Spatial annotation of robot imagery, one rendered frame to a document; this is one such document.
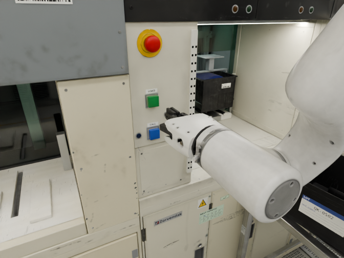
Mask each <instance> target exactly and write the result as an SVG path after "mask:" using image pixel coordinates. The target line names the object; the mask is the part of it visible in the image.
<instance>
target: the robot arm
mask: <svg viewBox="0 0 344 258"><path fill-rule="evenodd" d="M285 91H286V95H287V97H288V99H289V101H290V102H291V103H292V105H293V106H294V107H295V108H296V109H297V110H298V111H299V113H298V117H297V119H296V122H295V123H294V125H293V127H292V128H291V130H290V131H289V132H288V133H287V135H286V136H285V137H284V138H283V139H282V141H281V142H280V143H279V144H278V145H277V146H275V147H274V148H265V147H262V146H259V145H257V144H254V143H252V142H251V141H249V140H247V139H246V138H244V137H242V136H240V135H239V134H237V133H235V132H234V131H232V130H231V129H229V128H227V127H225V126H223V125H221V124H219V123H218V122H217V121H216V120H214V119H213V118H211V117H209V116H208V115H205V114H193V115H188V114H186V113H180V112H179V111H178V110H176V109H175V108H174V107H171V108H166V113H165V118H166V120H167V121H166V122H165V123H162V124H160V130H161V131H163V132H165V133H166V134H168V135H169V136H165V141H166V142H167V143H168V144H169V145H170V146H172V147H173V148H174V149H175V150H177V151H178V152H180V153H181V154H183V155H185V156H186V157H188V158H191V159H193V162H194V163H197V164H198V165H199V166H200V167H202V168H203V169H204V170H205V171H206V172H207V173H208V174H209V175H210V176H211V177H212V178H213V179H214V180H215V181H216V182H217V183H219V184H220V185H221V186H222V187H223V188H224V189H225V190H226V191H227V192H228V193H229V194H230V195H231V196H232V197H233V198H234V199H235V200H237V201H238V202H239V203H240V204H241V205H242V206H243V207H244V208H245V209H246V210H247V211H248V212H249V213H250V214H251V215H252V216H253V217H254V218H256V219H257V220H258V221H259V222H262V223H271V222H274V221H276V220H278V219H280V218H281V217H283V216H284V215H285V214H286V213H287V212H288V211H289V210H290V209H291V208H292V207H293V206H294V204H295V203H296V201H297V200H298V198H299V196H300V193H301V191H302V187H303V186H305V185H306V184H307V183H309V182H310V181H311V180H313V179H314V178H315V177H317V176H318V175H319V174H320V173H322V172H323V171H324V170H325V169H327V168H328V167H329V166H330V165H331V164H332V163H334V162H335V161H336V160H337V159H338V158H339V157H340V156H341V154H342V153H343V152H344V4H343V5H342V7H341V8H340V9H339V10H338V11H337V13H336V14H335V15H334V16H333V18H332V19H331V20H330V21H329V23H328V24H327V25H326V26H325V27H324V29H323V30H322V31H321V32H320V34H319V35H318V37H317V38H316V39H315V40H314V41H313V43H312V44H311V45H310V46H309V47H308V49H307V50H306V51H305V52H304V54H303V55H302V56H301V57H300V59H299V60H298V61H297V62H296V64H295V65H294V67H293V68H292V70H291V71H290V73H289V75H288V77H287V80H286V84H285Z"/></svg>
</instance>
